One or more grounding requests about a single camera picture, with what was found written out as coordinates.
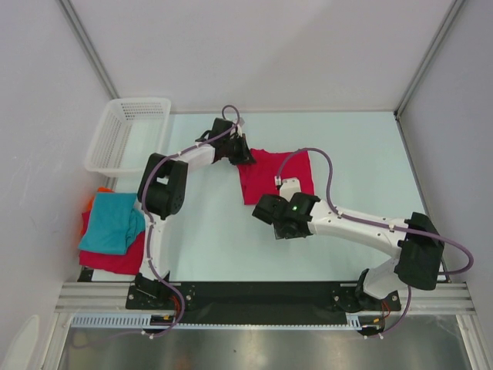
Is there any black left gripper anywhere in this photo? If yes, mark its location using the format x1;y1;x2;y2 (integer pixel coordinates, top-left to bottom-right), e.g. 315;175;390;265
223;133;256;166

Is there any crimson red t shirt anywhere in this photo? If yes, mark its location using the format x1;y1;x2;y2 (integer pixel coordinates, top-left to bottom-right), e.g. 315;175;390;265
236;148;316;207

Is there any white perforated plastic basket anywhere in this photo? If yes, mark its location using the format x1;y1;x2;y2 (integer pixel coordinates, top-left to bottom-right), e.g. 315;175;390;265
84;97;171;177

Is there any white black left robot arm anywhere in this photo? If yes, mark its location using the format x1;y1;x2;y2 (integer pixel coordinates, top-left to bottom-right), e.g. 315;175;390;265
132;116;255;308

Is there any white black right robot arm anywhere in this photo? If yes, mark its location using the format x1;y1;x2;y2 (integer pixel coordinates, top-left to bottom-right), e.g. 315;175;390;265
253;192;444;310

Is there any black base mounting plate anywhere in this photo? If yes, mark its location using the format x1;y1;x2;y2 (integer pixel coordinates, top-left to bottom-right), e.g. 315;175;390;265
126;281;401;325

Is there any orange folded t shirt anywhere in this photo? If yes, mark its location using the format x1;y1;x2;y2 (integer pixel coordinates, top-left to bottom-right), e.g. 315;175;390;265
79;187;116;240

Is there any teal folded t shirt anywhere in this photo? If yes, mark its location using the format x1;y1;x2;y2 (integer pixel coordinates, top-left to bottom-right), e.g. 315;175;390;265
78;193;146;256

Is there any red folded t shirt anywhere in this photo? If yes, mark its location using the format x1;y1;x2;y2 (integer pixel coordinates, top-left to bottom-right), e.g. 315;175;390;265
79;211;145;275

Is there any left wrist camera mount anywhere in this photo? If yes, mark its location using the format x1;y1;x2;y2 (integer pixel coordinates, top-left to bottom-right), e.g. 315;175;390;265
236;117;245;136

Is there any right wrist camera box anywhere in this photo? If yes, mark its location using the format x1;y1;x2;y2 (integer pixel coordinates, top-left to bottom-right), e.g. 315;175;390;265
274;176;301;201

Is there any white slotted cable duct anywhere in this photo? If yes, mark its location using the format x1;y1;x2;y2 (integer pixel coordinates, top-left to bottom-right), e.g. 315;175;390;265
71;313;370;331

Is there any aluminium frame rail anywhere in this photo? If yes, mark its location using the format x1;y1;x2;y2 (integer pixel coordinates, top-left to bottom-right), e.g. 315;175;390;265
55;282;476;315

